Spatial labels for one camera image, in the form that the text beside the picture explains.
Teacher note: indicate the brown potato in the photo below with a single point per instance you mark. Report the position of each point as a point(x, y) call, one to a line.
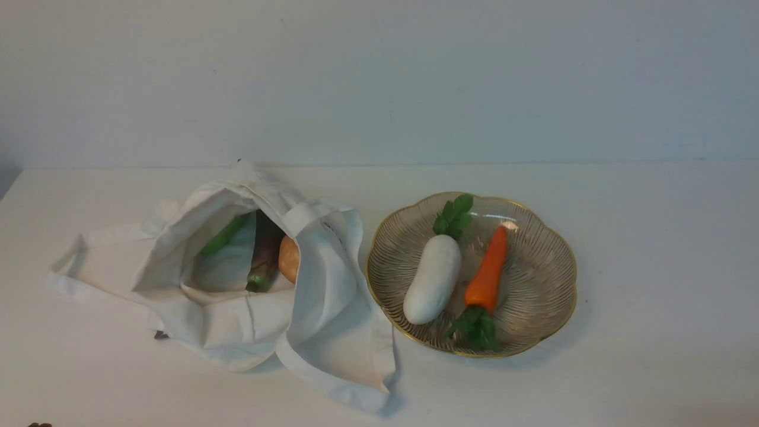
point(289, 259)

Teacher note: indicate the white cloth bag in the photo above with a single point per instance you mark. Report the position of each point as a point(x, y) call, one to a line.
point(238, 329)

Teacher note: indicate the white radish with leaves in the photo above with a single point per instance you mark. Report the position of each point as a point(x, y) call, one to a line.
point(440, 263)

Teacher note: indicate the purple eggplant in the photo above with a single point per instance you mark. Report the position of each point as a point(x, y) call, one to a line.
point(264, 264)

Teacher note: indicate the orange carrot with leaves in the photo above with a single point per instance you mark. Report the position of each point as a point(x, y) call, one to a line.
point(475, 325)

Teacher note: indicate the green pepper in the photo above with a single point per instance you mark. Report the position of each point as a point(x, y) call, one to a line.
point(224, 236)

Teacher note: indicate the gold-rimmed glass plate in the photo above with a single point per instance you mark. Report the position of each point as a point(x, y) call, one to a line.
point(538, 286)

